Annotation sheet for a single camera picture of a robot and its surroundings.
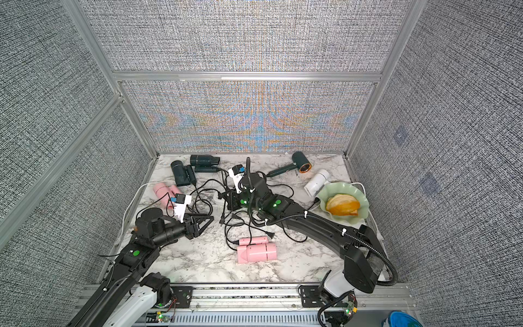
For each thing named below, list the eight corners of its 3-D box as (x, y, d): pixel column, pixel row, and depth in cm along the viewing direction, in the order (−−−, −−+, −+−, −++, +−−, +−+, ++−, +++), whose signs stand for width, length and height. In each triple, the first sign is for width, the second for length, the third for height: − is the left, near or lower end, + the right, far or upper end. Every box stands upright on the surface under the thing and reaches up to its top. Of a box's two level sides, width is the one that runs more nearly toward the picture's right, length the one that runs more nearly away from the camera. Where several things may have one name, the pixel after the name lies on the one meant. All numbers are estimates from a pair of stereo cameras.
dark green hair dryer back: (190, 173, 113) (187, 165, 108) (193, 162, 118) (191, 154, 113) (218, 173, 113) (216, 165, 108) (220, 162, 118) (218, 154, 113)
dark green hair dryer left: (179, 190, 106) (176, 184, 101) (173, 168, 115) (169, 162, 111) (198, 183, 108) (195, 177, 104) (190, 162, 118) (188, 156, 114)
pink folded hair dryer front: (238, 263, 83) (236, 258, 78) (239, 241, 89) (238, 235, 84) (276, 263, 83) (277, 258, 78) (275, 241, 89) (276, 235, 84)
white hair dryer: (312, 198, 102) (314, 193, 98) (302, 190, 105) (303, 184, 101) (331, 180, 109) (333, 175, 105) (320, 173, 112) (322, 167, 108)
